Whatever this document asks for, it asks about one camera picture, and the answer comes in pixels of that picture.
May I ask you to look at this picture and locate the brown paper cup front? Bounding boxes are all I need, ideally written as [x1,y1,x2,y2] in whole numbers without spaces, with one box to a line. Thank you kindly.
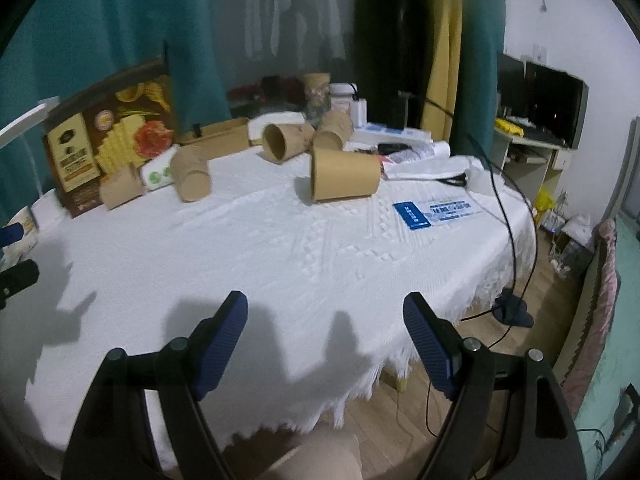
[310,148,381,202]

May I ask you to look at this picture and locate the brown paper cup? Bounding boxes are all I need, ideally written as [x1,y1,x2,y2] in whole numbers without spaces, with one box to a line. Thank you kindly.
[169,145,212,203]
[310,148,381,202]
[262,122,316,164]
[99,162,144,209]
[314,110,354,151]

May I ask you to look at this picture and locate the brown paper cup left centre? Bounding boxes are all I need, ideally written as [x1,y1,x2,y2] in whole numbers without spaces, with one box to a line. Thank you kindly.
[169,145,212,203]

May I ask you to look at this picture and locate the white green paper cup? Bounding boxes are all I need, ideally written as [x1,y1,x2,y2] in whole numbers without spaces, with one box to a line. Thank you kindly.
[140,144,178,192]

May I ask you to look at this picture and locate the brown paper cup by box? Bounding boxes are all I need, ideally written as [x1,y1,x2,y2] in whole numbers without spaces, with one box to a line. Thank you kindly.
[99,162,144,209]

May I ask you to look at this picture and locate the brown paper cup middle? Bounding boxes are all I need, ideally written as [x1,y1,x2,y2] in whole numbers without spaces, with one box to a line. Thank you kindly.
[262,122,316,164]

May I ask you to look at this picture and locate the brown paper cup back right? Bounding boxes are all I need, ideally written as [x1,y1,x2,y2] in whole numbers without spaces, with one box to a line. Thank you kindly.
[314,110,354,151]

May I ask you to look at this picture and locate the upright paper cup at window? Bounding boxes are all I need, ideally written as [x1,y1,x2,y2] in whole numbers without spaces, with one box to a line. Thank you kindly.
[302,73,331,125]

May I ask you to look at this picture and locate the white knitted tablecloth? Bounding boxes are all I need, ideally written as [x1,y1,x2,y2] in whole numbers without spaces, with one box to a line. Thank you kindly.
[1,150,534,476]

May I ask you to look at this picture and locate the blue white leaflet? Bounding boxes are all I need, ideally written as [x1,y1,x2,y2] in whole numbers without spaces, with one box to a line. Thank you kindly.
[393,196,484,231]

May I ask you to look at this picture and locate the beige trouser leg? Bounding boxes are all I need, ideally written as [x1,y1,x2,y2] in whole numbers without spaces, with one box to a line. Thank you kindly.
[258,428,362,480]

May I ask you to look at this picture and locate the green bed sheet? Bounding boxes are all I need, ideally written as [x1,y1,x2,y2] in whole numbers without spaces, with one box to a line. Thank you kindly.
[575,216,639,479]

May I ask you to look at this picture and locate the papers stack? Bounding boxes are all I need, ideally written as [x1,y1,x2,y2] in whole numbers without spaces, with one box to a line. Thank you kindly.
[352,124,471,188]

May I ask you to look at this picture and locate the brown oval paper container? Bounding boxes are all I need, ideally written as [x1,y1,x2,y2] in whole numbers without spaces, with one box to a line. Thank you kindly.
[176,117,250,160]

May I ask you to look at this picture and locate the white cartoon mug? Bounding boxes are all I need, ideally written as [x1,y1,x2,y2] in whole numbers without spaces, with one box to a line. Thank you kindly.
[1,206,38,260]

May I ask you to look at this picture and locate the white side desk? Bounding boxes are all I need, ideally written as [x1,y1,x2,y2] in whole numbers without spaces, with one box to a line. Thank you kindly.
[490,129,574,203]

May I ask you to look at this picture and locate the brown cracker box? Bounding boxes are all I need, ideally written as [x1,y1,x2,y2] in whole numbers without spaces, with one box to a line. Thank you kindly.
[42,55,177,217]

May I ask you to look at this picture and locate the black monitor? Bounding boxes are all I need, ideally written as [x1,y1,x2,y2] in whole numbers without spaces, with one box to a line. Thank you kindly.
[498,54,589,150]

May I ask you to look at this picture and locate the white lidded jar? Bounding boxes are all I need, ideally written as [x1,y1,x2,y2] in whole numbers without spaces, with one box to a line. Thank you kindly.
[329,82,358,115]

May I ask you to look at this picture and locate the white desk lamp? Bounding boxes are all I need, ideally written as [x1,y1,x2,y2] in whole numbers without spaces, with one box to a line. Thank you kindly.
[0,96,60,198]

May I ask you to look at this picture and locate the teal curtain right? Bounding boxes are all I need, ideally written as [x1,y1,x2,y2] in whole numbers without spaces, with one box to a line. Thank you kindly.
[451,0,506,159]

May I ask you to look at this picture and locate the teal curtain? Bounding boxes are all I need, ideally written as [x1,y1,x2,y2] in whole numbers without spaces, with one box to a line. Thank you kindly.
[451,0,506,159]
[0,0,232,212]

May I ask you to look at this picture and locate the yellow curtain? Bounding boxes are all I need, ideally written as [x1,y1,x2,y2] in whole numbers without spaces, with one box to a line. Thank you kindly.
[421,0,462,141]

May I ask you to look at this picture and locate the teal curtain left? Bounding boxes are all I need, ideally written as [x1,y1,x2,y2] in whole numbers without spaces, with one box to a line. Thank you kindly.
[0,0,232,212]

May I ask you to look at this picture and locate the black cable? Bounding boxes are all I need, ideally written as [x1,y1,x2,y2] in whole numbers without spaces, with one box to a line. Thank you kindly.
[422,98,540,351]

